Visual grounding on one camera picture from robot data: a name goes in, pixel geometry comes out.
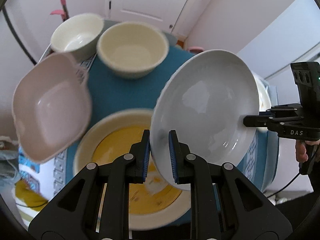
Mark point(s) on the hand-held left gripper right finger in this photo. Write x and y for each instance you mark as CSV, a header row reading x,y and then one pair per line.
x,y
172,156

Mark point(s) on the white round plate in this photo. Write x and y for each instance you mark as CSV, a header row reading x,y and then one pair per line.
x,y
205,105

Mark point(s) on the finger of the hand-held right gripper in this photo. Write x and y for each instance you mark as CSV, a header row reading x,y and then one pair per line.
x,y
255,121
285,108

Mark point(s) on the yellow plate with cream rim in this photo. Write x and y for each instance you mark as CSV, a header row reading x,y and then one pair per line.
x,y
120,142

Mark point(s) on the blue patterned tablecloth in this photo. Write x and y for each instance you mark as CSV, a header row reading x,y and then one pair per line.
x,y
112,90

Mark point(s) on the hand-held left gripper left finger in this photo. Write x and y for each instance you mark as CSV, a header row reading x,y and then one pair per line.
x,y
145,156

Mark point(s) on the cream round bowl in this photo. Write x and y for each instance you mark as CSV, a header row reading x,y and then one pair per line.
x,y
130,47

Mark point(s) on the white panel door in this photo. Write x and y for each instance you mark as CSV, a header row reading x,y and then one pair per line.
x,y
150,0

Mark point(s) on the pink square bowl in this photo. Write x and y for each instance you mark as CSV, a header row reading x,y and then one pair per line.
x,y
50,105

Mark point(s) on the pink stand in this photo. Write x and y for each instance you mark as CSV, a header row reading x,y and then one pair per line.
x,y
62,2

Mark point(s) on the person's right hand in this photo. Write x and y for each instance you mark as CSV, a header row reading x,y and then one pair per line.
x,y
301,152

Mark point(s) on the grey crumpled cloth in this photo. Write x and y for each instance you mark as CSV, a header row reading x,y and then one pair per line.
x,y
7,165

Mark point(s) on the small pink object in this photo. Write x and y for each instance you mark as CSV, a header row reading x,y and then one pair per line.
x,y
195,48

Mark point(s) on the white round bowl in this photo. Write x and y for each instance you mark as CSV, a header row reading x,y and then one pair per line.
x,y
75,37

